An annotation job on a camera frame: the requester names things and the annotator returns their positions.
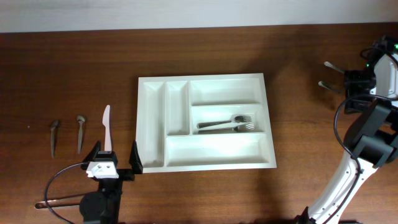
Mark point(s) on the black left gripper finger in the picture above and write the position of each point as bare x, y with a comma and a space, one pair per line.
92, 154
135, 160

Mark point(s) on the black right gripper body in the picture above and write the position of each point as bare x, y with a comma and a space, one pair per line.
360, 81

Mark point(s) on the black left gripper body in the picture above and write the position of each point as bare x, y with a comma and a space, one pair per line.
126, 174

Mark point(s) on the metal tablespoon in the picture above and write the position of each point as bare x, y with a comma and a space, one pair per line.
329, 87
334, 67

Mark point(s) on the metal fork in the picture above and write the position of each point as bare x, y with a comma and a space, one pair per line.
242, 128
233, 119

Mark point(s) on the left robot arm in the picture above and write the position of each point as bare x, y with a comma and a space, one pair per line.
102, 206

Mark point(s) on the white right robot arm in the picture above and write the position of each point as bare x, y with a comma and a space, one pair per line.
371, 141

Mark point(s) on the pink plastic knife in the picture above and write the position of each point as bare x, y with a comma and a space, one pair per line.
106, 124

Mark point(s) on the small dark metal teaspoon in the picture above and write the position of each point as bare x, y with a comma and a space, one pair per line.
53, 127

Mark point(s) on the white plastic cutlery tray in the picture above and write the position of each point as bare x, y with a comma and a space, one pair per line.
169, 109

